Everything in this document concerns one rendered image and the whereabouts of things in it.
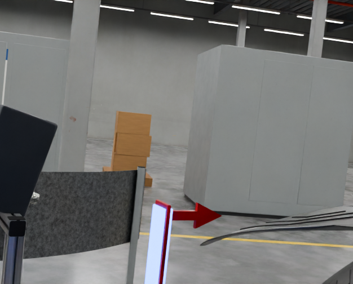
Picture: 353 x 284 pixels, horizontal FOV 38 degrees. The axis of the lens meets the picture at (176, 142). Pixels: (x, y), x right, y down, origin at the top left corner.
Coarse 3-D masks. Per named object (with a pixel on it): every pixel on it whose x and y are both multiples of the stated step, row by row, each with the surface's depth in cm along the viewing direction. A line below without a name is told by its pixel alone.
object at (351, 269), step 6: (348, 264) 81; (342, 270) 81; (348, 270) 78; (336, 276) 81; (342, 276) 78; (348, 276) 76; (324, 282) 84; (330, 282) 80; (336, 282) 78; (342, 282) 76; (348, 282) 75
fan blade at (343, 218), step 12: (300, 216) 57; (312, 216) 56; (324, 216) 55; (336, 216) 55; (348, 216) 55; (264, 228) 48; (276, 228) 46; (288, 228) 45; (300, 228) 44; (312, 228) 43; (324, 228) 43; (336, 228) 44; (348, 228) 44; (216, 240) 58
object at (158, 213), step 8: (160, 208) 45; (152, 216) 46; (160, 216) 45; (152, 224) 46; (160, 224) 45; (152, 232) 46; (160, 232) 45; (152, 240) 46; (160, 240) 45; (152, 248) 46; (160, 248) 45; (152, 256) 46; (160, 256) 45; (152, 264) 46; (152, 272) 45; (152, 280) 45
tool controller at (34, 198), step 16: (0, 112) 93; (16, 112) 94; (0, 128) 93; (16, 128) 95; (32, 128) 96; (48, 128) 97; (0, 144) 94; (16, 144) 95; (32, 144) 96; (48, 144) 98; (0, 160) 94; (16, 160) 95; (32, 160) 97; (0, 176) 94; (16, 176) 95; (32, 176) 97; (0, 192) 94; (16, 192) 96; (32, 192) 97; (0, 208) 95; (16, 208) 96
